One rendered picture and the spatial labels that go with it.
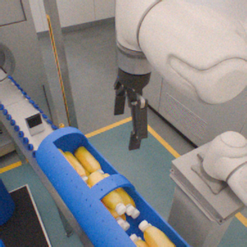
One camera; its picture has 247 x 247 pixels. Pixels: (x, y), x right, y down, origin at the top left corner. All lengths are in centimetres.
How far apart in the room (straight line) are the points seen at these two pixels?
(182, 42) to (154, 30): 6
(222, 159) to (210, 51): 87
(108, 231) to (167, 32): 78
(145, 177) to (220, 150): 156
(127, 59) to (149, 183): 214
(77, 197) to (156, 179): 161
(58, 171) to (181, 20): 95
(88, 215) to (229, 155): 63
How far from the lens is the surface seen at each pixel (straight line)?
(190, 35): 35
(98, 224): 102
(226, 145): 114
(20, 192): 252
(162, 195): 252
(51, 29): 170
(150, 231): 106
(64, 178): 116
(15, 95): 224
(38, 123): 174
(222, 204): 128
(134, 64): 51
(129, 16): 45
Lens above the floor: 210
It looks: 42 degrees down
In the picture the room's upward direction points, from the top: straight up
